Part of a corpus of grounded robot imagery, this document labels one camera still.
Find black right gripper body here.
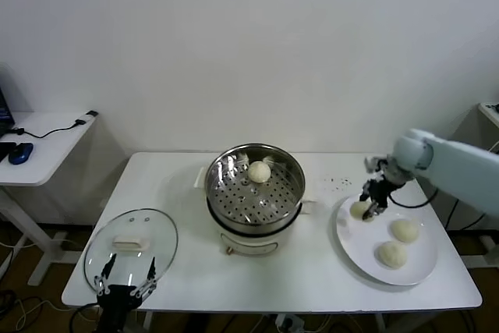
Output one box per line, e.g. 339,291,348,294
363,179,395,208

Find steel steamer pot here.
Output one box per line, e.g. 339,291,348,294
193,167,319,258

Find white steamed baozi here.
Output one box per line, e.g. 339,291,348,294
349,200,371,220
248,160,272,185
374,241,409,271
389,218,421,243

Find blue computer mouse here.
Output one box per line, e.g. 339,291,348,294
8,142,34,165

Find dark laptop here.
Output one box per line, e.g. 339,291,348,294
0,66,16,139

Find scattered dark crumbs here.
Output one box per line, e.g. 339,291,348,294
324,176,354,193

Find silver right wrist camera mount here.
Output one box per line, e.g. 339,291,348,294
364,155,414,186

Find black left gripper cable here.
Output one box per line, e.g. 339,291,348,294
69,302,102,333

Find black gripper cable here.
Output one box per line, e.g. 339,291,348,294
388,187,440,209
69,302,102,333

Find glass pot lid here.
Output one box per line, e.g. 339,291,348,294
83,208,179,297

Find white side table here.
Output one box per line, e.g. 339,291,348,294
0,111,99,286

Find black power brick with cable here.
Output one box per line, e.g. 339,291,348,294
444,192,488,232

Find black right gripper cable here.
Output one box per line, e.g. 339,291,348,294
388,187,440,209

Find black adapter cable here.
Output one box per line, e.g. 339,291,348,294
3,110,99,140

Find flat black device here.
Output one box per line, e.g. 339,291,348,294
0,140,19,163

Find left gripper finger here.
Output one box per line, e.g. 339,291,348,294
93,253,118,296
132,257,157,299

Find stainless steel steamer basket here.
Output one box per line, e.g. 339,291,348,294
205,144,307,232

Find white desk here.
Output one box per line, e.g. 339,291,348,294
478,101,499,133

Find large white plate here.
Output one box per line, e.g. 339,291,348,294
335,192,438,286

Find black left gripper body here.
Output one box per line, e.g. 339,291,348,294
95,285,143,333

